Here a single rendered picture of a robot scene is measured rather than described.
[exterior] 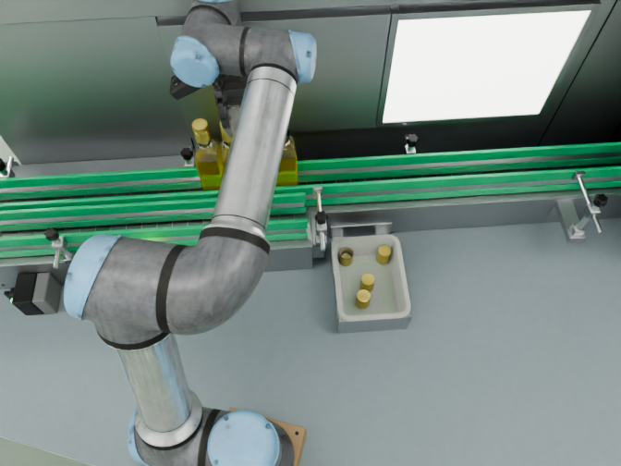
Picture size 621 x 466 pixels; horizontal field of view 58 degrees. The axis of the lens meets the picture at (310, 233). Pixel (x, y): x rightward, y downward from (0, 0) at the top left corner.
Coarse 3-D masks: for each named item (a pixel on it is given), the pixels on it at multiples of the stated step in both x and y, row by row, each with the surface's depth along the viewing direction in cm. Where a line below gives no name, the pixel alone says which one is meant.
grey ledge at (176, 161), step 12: (168, 156) 150; (180, 156) 149; (12, 168) 148; (24, 168) 148; (36, 168) 148; (48, 168) 148; (60, 168) 148; (72, 168) 148; (84, 168) 148; (96, 168) 148; (108, 168) 148; (120, 168) 148; (132, 168) 148; (144, 168) 148; (156, 168) 148
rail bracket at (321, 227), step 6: (318, 192) 134; (318, 198) 133; (318, 204) 132; (318, 210) 131; (318, 216) 124; (324, 216) 124; (318, 222) 125; (324, 222) 125; (318, 228) 128; (324, 228) 128; (318, 234) 129; (324, 234) 129; (318, 240) 133; (324, 240) 127; (318, 246) 134; (324, 246) 126
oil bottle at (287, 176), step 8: (288, 144) 124; (288, 152) 124; (296, 152) 125; (288, 160) 126; (296, 160) 127; (280, 168) 129; (288, 168) 129; (296, 168) 129; (280, 176) 131; (288, 176) 131; (296, 176) 132; (280, 184) 134; (288, 184) 134; (296, 184) 135
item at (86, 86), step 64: (0, 0) 104; (64, 0) 105; (128, 0) 106; (256, 0) 108; (320, 0) 109; (384, 0) 110; (448, 0) 111; (0, 64) 120; (64, 64) 121; (128, 64) 122; (576, 64) 131; (0, 128) 136; (64, 128) 138; (128, 128) 139; (384, 128) 146; (448, 128) 148; (512, 128) 150; (576, 128) 152
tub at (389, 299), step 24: (336, 240) 141; (360, 240) 141; (384, 240) 142; (336, 264) 137; (360, 264) 145; (384, 264) 145; (336, 288) 134; (384, 288) 142; (360, 312) 138; (384, 312) 138; (408, 312) 131
